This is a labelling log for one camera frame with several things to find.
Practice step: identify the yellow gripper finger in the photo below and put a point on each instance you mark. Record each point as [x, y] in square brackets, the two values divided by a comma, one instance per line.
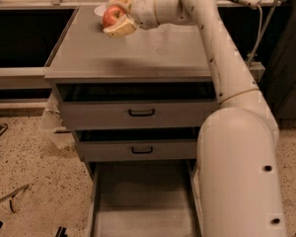
[124, 26]
[125, 5]

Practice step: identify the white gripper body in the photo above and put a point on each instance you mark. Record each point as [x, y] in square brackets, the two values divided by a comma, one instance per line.
[143, 10]

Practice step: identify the red apple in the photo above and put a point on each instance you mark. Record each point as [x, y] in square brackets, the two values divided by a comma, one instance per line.
[112, 15]

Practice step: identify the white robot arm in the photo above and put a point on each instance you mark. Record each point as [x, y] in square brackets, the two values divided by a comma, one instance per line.
[237, 172]

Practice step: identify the grey drawer cabinet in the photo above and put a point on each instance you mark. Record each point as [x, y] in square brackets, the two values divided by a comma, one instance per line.
[85, 41]

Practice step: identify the grey top drawer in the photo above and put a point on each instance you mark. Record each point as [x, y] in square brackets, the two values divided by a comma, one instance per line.
[136, 105]

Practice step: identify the grey drawer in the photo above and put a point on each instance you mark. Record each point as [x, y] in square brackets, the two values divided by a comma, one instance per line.
[144, 199]
[137, 144]
[136, 105]

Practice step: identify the grey middle drawer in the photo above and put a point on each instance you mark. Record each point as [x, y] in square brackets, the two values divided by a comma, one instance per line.
[137, 144]

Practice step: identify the grey bottom drawer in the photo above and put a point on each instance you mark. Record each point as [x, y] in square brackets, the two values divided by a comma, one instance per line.
[144, 199]

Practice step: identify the white ceramic bowl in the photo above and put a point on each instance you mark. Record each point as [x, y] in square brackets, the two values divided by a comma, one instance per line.
[100, 10]

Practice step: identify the dark grey cabinet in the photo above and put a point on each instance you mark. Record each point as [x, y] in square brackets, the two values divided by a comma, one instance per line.
[279, 80]

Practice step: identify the metal rod on floor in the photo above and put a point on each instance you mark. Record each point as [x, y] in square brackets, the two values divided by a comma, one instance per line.
[14, 192]

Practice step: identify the grey metal rail frame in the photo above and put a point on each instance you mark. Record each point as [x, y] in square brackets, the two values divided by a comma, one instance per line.
[105, 70]

